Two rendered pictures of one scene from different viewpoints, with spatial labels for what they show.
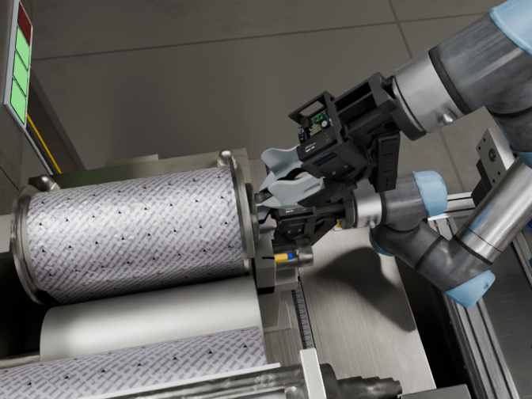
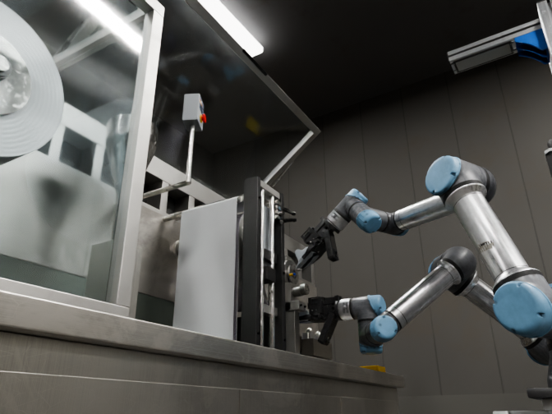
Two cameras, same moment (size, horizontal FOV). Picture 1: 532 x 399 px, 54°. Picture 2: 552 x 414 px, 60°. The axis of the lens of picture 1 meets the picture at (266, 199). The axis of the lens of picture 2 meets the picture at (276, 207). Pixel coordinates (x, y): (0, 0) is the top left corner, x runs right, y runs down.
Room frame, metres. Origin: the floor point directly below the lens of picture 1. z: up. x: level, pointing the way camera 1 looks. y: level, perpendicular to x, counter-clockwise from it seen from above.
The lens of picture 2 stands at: (-1.04, -1.06, 0.76)
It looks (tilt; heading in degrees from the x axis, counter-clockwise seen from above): 24 degrees up; 41
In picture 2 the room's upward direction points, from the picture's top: straight up
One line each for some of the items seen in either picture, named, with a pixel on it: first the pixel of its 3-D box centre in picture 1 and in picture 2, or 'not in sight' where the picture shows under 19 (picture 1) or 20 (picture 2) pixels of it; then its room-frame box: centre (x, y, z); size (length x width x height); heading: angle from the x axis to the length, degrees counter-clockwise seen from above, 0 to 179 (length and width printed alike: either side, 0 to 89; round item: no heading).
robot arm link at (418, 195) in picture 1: (406, 198); (368, 307); (0.43, -0.23, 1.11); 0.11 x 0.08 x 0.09; 100
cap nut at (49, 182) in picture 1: (45, 184); not in sight; (0.49, 0.39, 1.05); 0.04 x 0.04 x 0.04
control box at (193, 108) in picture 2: not in sight; (195, 112); (-0.22, -0.03, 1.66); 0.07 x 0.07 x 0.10; 36
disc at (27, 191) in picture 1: (37, 245); not in sight; (0.28, 0.28, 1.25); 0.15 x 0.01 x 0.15; 10
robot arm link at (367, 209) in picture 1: (360, 205); (346, 309); (0.41, -0.15, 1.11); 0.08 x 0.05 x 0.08; 10
